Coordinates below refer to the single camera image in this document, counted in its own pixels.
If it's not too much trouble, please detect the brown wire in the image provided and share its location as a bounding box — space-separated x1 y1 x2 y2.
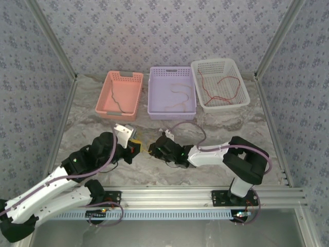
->
171 82 192 103

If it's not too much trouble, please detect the small black controller board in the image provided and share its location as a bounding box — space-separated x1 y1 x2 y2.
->
232 210 252 222
85 208 107 219

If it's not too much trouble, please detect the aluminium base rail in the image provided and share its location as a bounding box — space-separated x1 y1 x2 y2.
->
27 187 308 208

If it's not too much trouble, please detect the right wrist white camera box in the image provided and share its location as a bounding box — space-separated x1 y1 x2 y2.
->
160 128 176 142

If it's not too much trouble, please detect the white plastic mesh basket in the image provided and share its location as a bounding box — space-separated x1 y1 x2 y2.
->
190 58 251 114

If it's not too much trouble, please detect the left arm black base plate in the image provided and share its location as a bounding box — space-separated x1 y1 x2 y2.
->
75 190 122 208

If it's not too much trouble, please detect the grey metal panel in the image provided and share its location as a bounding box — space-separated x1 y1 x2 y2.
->
32 208 308 247

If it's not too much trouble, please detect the light blue slotted cable duct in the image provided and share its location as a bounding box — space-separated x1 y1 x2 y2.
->
51 208 236 221

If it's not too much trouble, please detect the pink plastic basket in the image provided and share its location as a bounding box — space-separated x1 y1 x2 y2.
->
95 70 144 122

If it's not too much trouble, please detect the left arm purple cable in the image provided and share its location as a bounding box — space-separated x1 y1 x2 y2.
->
0 130 125 227

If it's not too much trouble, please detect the red cable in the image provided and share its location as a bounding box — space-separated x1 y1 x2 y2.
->
197 67 244 106

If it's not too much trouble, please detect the purple plastic basket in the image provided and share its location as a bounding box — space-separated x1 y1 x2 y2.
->
147 66 197 121

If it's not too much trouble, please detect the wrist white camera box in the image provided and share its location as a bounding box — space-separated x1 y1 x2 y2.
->
160 128 176 142
113 123 136 149

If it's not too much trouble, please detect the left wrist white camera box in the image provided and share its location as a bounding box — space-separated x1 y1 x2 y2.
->
113 123 136 149

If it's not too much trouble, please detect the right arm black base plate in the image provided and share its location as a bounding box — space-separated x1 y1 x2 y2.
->
211 189 259 207

